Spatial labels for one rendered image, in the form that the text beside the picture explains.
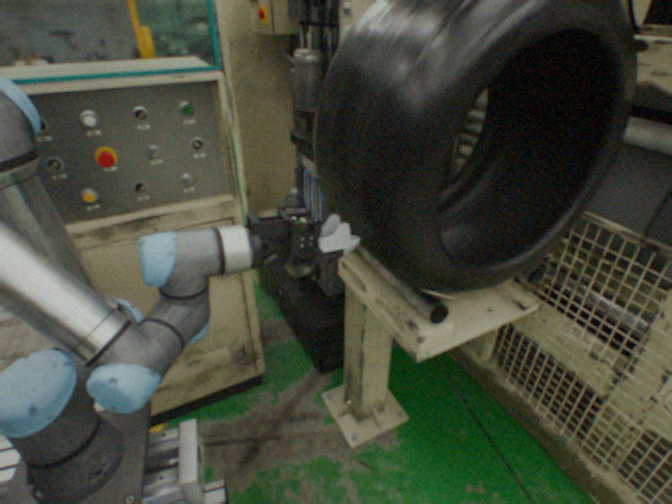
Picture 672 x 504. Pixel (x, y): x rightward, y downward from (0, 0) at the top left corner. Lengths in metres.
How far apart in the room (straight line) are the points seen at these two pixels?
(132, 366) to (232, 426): 1.22
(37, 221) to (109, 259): 0.60
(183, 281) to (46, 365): 0.28
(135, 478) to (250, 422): 0.93
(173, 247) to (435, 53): 0.44
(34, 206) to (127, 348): 0.28
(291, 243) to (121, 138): 0.73
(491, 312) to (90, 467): 0.86
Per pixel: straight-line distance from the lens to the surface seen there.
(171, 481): 0.92
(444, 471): 1.67
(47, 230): 0.75
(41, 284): 0.58
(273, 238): 0.64
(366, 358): 1.43
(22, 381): 0.79
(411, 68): 0.60
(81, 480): 0.87
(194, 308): 0.65
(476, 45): 0.61
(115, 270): 1.35
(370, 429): 1.70
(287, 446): 1.69
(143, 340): 0.59
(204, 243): 0.60
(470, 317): 0.99
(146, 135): 1.25
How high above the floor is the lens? 1.43
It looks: 33 degrees down
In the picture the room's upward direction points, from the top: straight up
